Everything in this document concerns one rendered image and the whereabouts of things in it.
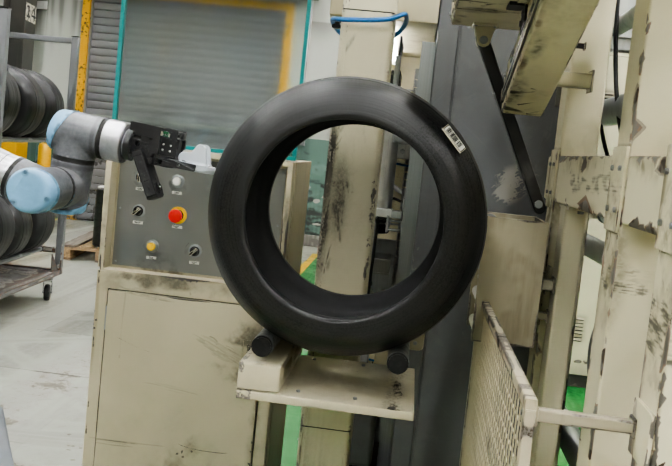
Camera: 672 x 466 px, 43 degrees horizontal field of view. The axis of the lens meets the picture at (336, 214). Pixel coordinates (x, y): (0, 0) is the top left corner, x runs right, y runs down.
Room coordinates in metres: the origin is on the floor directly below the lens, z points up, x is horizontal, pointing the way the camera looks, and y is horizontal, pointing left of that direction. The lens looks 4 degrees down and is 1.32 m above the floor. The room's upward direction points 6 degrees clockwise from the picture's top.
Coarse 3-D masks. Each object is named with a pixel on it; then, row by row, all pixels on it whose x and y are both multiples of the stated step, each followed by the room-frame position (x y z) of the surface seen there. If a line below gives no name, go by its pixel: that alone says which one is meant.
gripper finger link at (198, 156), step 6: (198, 150) 1.80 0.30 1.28; (204, 150) 1.80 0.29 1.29; (180, 156) 1.80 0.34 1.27; (186, 156) 1.80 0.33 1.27; (192, 156) 1.80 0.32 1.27; (198, 156) 1.80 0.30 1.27; (204, 156) 1.80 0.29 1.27; (186, 162) 1.79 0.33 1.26; (192, 162) 1.80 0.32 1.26; (198, 162) 1.80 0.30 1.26; (204, 162) 1.80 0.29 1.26; (198, 168) 1.79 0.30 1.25; (204, 168) 1.79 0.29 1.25; (210, 168) 1.80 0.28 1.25; (210, 174) 1.81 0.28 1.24
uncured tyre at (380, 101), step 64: (256, 128) 1.69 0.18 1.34; (320, 128) 1.95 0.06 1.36; (384, 128) 1.94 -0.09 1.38; (256, 192) 1.96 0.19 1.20; (448, 192) 1.65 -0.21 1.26; (256, 256) 1.95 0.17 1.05; (448, 256) 1.65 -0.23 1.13; (256, 320) 1.72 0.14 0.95; (320, 320) 1.67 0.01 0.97; (384, 320) 1.66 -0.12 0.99
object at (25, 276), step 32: (0, 32) 4.89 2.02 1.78; (0, 64) 4.89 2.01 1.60; (0, 96) 4.89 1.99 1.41; (32, 96) 5.44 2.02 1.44; (0, 128) 4.90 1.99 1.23; (32, 128) 5.56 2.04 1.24; (0, 224) 5.02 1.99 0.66; (32, 224) 5.61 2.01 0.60; (64, 224) 6.15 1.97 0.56; (0, 256) 5.40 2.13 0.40; (0, 288) 5.30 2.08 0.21
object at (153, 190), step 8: (136, 152) 1.81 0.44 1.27; (144, 152) 1.81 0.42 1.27; (136, 160) 1.80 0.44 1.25; (144, 160) 1.80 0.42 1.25; (144, 168) 1.80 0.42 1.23; (152, 168) 1.83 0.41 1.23; (144, 176) 1.80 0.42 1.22; (152, 176) 1.81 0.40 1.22; (144, 184) 1.80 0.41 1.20; (152, 184) 1.80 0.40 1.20; (160, 184) 1.83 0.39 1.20; (144, 192) 1.81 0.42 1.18; (152, 192) 1.80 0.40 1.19; (160, 192) 1.81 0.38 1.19
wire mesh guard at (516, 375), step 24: (504, 336) 1.58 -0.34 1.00; (480, 360) 1.90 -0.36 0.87; (504, 360) 1.43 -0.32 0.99; (480, 384) 1.84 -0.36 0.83; (504, 384) 1.45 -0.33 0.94; (528, 384) 1.24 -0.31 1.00; (480, 408) 1.78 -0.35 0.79; (504, 408) 1.43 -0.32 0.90; (528, 408) 1.17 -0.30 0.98; (480, 432) 1.72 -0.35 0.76; (528, 432) 1.16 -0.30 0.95; (480, 456) 1.69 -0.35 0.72; (528, 456) 1.16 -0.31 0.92
